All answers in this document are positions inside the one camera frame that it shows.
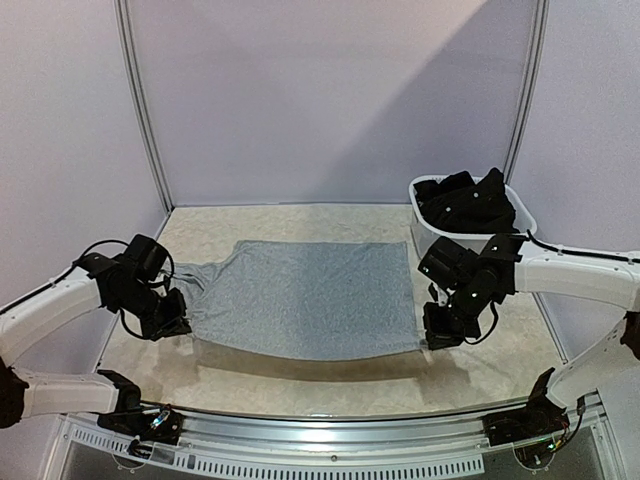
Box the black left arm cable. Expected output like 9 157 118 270
69 238 174 341

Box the translucent white laundry basket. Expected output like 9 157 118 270
408 175 538 258

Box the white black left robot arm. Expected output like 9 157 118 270
1 234 191 444

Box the aluminium front rail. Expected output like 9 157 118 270
58 385 614 476

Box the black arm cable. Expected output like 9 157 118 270
69 238 174 341
524 229 640 264

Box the aluminium right corner post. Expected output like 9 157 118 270
503 0 550 184

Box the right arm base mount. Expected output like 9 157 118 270
481 398 570 446

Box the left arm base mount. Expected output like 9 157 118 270
97 404 186 445

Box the aluminium corner post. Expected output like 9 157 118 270
114 0 175 215
503 0 550 184

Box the grey t-shirt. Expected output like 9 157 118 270
173 240 423 362

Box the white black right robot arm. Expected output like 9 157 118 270
418 234 639 436

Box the black garment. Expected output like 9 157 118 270
414 168 516 234

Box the aluminium left corner post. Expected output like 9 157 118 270
114 0 175 215

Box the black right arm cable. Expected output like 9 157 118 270
524 229 640 264

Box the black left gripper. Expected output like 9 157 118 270
115 281 192 341

